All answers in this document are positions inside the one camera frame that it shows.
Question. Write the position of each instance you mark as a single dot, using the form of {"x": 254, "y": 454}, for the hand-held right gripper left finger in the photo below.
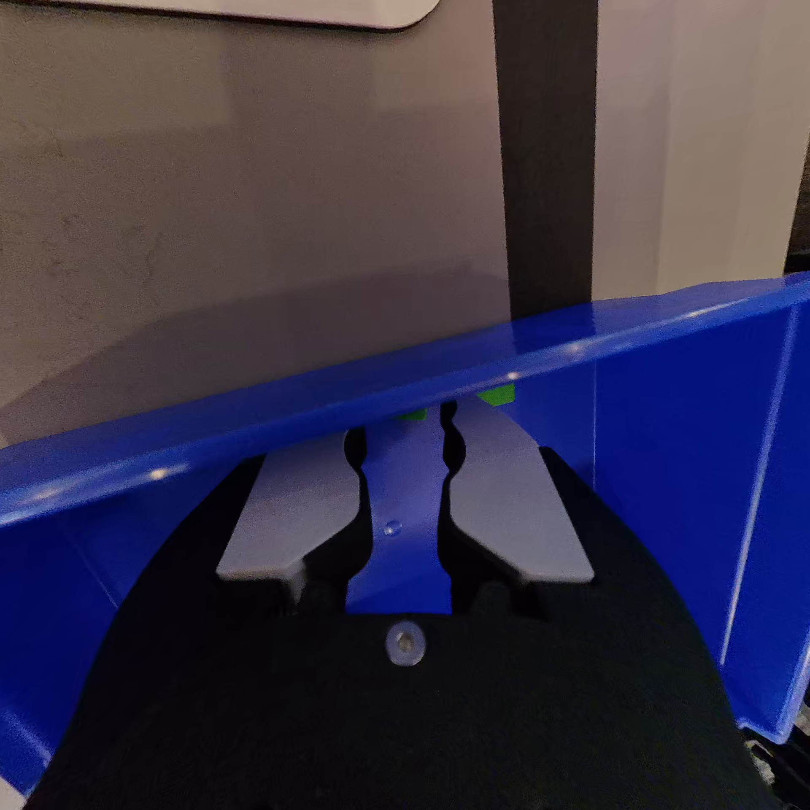
{"x": 285, "y": 512}

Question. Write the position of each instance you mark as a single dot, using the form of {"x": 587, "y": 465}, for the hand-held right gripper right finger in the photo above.
{"x": 506, "y": 500}

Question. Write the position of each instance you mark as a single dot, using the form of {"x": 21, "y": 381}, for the blue plastic bin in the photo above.
{"x": 664, "y": 455}

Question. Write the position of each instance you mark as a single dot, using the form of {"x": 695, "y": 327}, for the dark table leg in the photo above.
{"x": 547, "y": 158}

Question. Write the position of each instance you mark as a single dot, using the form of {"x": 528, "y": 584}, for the white rounded board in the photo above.
{"x": 253, "y": 9}

